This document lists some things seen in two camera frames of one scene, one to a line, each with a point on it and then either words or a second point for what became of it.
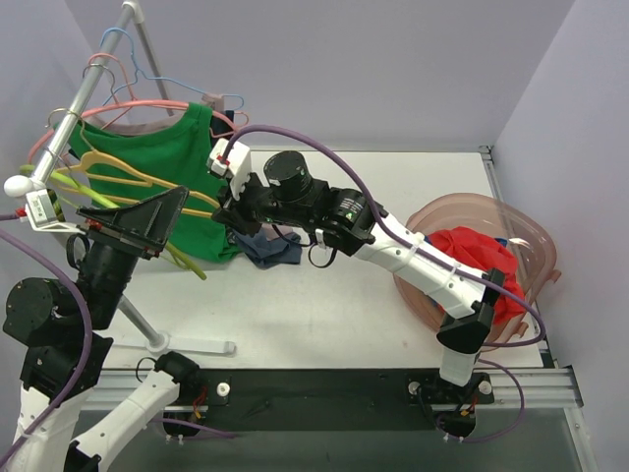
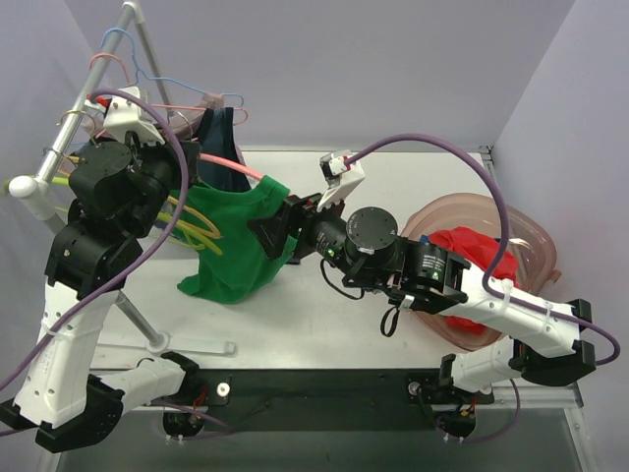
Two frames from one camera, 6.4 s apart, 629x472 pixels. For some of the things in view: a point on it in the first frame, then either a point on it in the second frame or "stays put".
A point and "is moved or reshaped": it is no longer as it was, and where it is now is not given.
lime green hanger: [94, 197] → [167, 220]
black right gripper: [244, 208] → [299, 228]
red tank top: [486, 255] stays put
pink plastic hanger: [57, 134] is moved or reshaped
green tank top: [120, 168] is moved or reshaped
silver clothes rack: [23, 186] stays put
